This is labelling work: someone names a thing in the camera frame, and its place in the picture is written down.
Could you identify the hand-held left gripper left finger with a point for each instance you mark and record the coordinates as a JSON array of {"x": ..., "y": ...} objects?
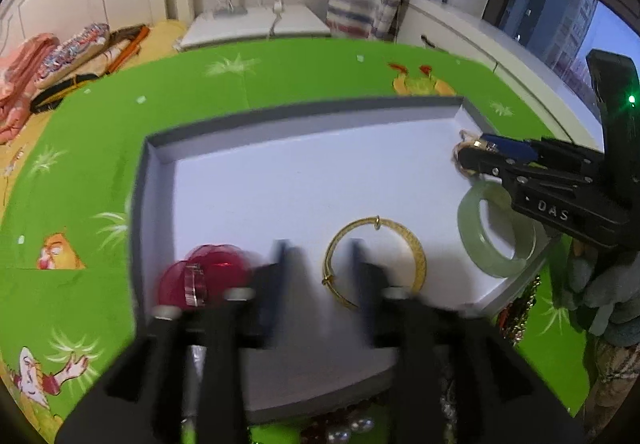
[{"x": 280, "y": 284}]

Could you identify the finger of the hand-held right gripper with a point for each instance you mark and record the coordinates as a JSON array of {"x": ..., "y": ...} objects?
[
  {"x": 510, "y": 147},
  {"x": 482, "y": 163}
]

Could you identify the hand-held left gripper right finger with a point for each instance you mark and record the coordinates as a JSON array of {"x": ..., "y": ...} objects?
[{"x": 362, "y": 284}]

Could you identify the rose gold bangle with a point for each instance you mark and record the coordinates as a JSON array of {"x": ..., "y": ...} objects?
[{"x": 457, "y": 158}]

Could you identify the grey jewelry box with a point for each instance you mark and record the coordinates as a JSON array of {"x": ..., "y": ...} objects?
[{"x": 300, "y": 173}]

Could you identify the person's right forearm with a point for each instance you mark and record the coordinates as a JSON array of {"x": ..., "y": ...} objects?
[{"x": 615, "y": 374}]

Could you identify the person's right hand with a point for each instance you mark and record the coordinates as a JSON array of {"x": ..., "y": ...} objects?
[{"x": 590, "y": 289}]

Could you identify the jade green bangle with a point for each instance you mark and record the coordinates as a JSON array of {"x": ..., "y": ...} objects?
[{"x": 470, "y": 244}]

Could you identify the red flower brooch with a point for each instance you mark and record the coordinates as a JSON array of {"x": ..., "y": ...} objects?
[{"x": 172, "y": 284}]

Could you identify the dark framed window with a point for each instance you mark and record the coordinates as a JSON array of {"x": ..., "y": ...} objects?
[{"x": 540, "y": 13}]

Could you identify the white window cabinet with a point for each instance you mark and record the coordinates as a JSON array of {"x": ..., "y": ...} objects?
[{"x": 450, "y": 23}]

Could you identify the green printed table cover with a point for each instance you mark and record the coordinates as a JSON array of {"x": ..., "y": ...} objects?
[{"x": 125, "y": 148}]

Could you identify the white nightstand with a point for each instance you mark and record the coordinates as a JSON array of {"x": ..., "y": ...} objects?
[{"x": 240, "y": 26}]

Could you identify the brown orange-edged cushion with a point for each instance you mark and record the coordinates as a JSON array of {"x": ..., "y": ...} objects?
[{"x": 122, "y": 46}]

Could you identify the embroidered patterned cushion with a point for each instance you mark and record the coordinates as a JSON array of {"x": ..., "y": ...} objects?
[{"x": 75, "y": 48}]

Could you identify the pink blanket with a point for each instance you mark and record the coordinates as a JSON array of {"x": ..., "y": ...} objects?
[{"x": 20, "y": 83}]

